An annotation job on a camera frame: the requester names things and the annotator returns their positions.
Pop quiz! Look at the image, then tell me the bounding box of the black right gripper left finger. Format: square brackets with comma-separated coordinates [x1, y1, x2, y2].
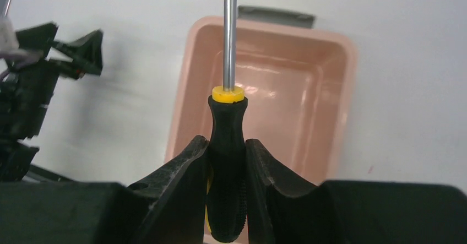
[128, 135, 209, 243]

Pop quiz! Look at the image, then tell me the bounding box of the pink plastic bin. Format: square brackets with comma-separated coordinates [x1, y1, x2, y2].
[165, 6, 357, 184]

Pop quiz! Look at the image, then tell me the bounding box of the black yellow screwdriver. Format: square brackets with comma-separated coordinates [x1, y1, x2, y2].
[206, 0, 248, 243]

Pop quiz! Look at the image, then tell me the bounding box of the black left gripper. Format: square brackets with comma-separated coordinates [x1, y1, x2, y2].
[1, 22, 104, 181]

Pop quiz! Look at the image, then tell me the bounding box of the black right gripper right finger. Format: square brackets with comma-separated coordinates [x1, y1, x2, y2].
[246, 139, 343, 243]

